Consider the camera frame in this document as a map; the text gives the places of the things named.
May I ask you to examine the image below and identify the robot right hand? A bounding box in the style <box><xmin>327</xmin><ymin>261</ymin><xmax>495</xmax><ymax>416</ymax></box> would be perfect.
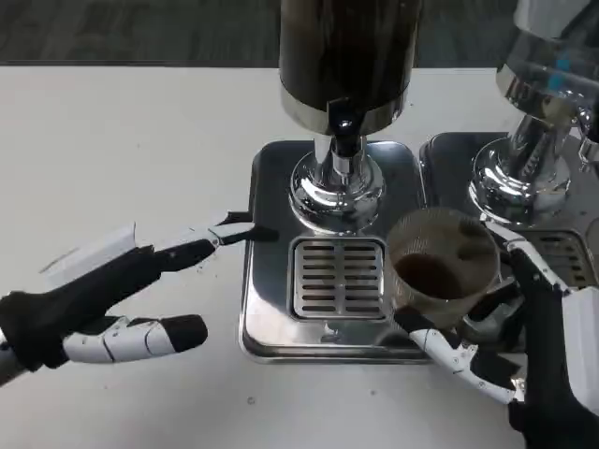
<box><xmin>395</xmin><ymin>223</ymin><xmax>599</xmax><ymax>449</ymax></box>

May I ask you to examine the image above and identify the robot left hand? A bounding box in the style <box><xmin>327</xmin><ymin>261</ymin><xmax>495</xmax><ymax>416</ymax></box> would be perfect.
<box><xmin>0</xmin><ymin>210</ymin><xmax>281</xmax><ymax>373</ymax></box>

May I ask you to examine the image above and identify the clear ribbed glass cup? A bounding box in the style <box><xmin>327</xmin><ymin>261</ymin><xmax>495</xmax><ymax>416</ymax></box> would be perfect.
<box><xmin>386</xmin><ymin>208</ymin><xmax>501</xmax><ymax>328</ymax></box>

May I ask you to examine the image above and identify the steel slotted drip grid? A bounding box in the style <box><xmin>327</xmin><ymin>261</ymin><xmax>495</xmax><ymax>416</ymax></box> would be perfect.
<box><xmin>519</xmin><ymin>228</ymin><xmax>599</xmax><ymax>290</ymax></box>
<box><xmin>289</xmin><ymin>237</ymin><xmax>389</xmax><ymax>322</ymax></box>

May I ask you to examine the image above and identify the steel drip tray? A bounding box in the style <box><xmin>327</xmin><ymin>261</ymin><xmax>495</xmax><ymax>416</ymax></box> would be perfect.
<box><xmin>238</xmin><ymin>138</ymin><xmax>439</xmax><ymax>364</ymax></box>
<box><xmin>418</xmin><ymin>131</ymin><xmax>599</xmax><ymax>352</ymax></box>

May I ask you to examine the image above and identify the chrome dispenser tap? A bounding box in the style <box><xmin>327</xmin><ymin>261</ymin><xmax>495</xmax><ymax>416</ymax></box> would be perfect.
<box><xmin>574</xmin><ymin>105</ymin><xmax>599</xmax><ymax>174</ymax></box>

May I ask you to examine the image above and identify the clear-tank drink dispenser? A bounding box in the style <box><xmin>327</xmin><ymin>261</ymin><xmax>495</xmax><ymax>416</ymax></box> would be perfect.
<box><xmin>469</xmin><ymin>0</ymin><xmax>599</xmax><ymax>225</ymax></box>

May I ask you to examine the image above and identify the black dispenser tap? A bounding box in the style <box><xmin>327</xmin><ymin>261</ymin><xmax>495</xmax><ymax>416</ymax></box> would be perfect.
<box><xmin>326</xmin><ymin>97</ymin><xmax>366</xmax><ymax>187</ymax></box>

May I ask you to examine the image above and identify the dark-tank drink dispenser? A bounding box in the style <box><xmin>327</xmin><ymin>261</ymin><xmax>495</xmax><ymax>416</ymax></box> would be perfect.
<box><xmin>278</xmin><ymin>0</ymin><xmax>425</xmax><ymax>233</ymax></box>

